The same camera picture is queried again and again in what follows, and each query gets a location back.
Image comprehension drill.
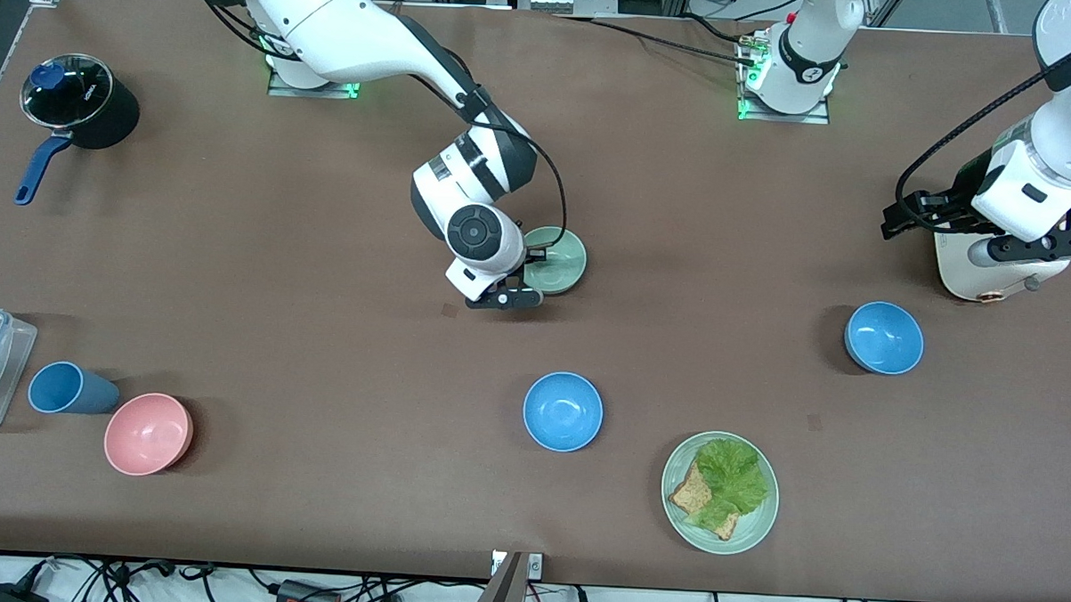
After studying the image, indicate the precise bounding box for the pale green bowl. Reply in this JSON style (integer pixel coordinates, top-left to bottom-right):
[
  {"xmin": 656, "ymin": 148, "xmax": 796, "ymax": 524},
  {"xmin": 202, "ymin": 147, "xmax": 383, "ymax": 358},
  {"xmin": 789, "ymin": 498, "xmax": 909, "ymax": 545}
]
[{"xmin": 518, "ymin": 225, "xmax": 588, "ymax": 297}]

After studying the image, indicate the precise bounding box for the blue bowl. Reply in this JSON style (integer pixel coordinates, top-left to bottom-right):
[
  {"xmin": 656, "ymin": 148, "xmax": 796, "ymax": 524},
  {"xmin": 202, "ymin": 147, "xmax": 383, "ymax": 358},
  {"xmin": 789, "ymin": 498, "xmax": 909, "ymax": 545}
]
[
  {"xmin": 843, "ymin": 300, "xmax": 927, "ymax": 377},
  {"xmin": 522, "ymin": 370, "xmax": 605, "ymax": 454}
]

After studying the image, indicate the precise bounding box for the pink bowl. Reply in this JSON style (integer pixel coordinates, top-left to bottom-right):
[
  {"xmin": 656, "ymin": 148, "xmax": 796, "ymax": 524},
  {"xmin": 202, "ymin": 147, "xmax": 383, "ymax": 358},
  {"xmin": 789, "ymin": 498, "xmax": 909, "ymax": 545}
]
[{"xmin": 102, "ymin": 391, "xmax": 197, "ymax": 479}]

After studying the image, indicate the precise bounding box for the cream white toaster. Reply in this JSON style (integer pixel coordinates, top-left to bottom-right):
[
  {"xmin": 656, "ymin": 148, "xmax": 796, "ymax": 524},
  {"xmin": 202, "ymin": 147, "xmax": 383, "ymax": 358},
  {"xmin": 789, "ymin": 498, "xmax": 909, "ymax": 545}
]
[{"xmin": 932, "ymin": 199, "xmax": 1071, "ymax": 307}]

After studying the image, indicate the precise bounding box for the toasted bread slice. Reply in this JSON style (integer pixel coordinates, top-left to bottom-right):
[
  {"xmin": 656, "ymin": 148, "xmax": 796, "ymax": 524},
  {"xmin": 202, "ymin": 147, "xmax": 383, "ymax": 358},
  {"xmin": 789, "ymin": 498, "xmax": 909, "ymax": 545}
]
[{"xmin": 667, "ymin": 461, "xmax": 742, "ymax": 541}]

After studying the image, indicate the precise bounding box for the green lettuce leaf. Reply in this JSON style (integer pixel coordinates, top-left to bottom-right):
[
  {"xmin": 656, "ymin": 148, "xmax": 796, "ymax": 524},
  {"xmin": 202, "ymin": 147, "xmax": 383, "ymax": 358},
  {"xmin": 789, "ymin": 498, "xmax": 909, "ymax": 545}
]
[{"xmin": 686, "ymin": 436, "xmax": 771, "ymax": 533}]

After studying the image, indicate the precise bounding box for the pale green plate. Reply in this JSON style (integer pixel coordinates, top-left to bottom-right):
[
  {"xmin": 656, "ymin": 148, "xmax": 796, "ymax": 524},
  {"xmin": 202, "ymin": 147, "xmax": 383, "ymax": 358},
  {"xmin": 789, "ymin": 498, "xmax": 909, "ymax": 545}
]
[{"xmin": 659, "ymin": 428, "xmax": 782, "ymax": 557}]

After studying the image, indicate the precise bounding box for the black power strip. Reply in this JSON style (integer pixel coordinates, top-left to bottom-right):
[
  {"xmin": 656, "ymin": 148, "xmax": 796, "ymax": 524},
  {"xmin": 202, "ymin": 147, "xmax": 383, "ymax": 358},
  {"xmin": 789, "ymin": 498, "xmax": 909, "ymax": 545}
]
[{"xmin": 274, "ymin": 579, "xmax": 341, "ymax": 602}]

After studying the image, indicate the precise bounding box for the blue plastic cup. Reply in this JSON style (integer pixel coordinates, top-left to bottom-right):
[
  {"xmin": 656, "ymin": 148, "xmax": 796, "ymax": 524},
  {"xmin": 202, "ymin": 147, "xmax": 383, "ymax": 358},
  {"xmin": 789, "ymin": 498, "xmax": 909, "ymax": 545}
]
[{"xmin": 28, "ymin": 360, "xmax": 123, "ymax": 417}]

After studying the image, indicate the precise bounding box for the glass lid blue knob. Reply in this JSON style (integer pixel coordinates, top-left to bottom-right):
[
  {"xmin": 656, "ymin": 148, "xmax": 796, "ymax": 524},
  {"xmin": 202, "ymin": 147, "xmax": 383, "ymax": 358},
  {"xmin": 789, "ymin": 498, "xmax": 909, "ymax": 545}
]
[{"xmin": 20, "ymin": 52, "xmax": 116, "ymax": 132}]

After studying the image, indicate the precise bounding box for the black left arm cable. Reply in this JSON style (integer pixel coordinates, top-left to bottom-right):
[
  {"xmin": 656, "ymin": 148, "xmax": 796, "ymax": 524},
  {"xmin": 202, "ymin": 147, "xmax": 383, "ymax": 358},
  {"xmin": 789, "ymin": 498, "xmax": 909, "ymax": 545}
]
[{"xmin": 895, "ymin": 20, "xmax": 1071, "ymax": 233}]

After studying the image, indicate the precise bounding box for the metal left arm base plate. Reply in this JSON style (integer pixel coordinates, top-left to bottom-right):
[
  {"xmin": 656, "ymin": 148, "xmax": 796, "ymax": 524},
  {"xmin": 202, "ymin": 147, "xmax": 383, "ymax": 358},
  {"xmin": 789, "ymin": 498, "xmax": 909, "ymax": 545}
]
[{"xmin": 736, "ymin": 28, "xmax": 835, "ymax": 125}]

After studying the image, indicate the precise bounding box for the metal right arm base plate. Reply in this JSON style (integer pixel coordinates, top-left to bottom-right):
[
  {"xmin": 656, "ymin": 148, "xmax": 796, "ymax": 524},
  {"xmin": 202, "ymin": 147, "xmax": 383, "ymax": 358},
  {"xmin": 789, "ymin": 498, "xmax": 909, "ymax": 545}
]
[{"xmin": 266, "ymin": 55, "xmax": 363, "ymax": 100}]

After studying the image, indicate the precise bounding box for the black table cable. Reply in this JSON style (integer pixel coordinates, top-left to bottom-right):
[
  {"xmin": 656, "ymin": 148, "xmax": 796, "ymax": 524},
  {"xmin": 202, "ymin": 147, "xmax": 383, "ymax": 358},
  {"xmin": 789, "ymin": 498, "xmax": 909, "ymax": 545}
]
[{"xmin": 553, "ymin": 13, "xmax": 762, "ymax": 68}]

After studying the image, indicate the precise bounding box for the grey camera pole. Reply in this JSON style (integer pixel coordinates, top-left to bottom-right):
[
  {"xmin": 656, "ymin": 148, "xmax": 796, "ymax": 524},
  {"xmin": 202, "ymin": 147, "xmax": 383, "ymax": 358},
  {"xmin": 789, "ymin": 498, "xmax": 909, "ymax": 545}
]
[{"xmin": 467, "ymin": 550, "xmax": 530, "ymax": 602}]

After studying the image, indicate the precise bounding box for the black pot blue handle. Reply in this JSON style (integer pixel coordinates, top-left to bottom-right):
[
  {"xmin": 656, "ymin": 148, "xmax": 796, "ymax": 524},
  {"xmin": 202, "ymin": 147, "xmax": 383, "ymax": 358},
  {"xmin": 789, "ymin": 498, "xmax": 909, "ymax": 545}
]
[{"xmin": 15, "ymin": 52, "xmax": 142, "ymax": 209}]

